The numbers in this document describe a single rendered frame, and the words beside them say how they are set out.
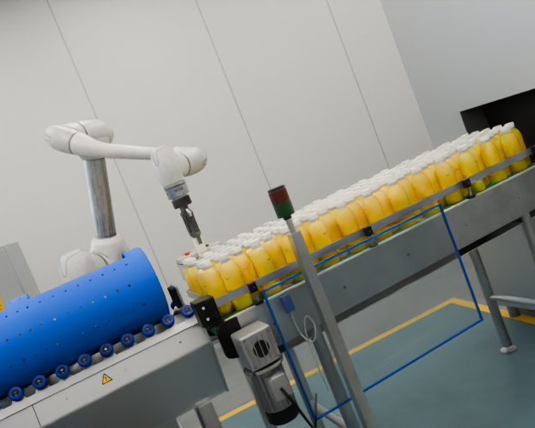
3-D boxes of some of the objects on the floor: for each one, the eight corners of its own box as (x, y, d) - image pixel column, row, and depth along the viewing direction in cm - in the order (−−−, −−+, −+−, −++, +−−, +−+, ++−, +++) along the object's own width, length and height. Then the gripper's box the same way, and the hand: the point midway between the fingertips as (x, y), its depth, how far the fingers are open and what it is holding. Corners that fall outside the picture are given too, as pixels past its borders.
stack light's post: (400, 522, 200) (285, 234, 189) (408, 515, 201) (295, 230, 191) (406, 527, 196) (290, 234, 186) (415, 521, 198) (301, 229, 187)
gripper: (167, 201, 231) (189, 255, 234) (174, 199, 216) (199, 256, 218) (183, 194, 234) (205, 248, 236) (193, 192, 218) (216, 249, 220)
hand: (199, 244), depth 227 cm, fingers closed on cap, 4 cm apart
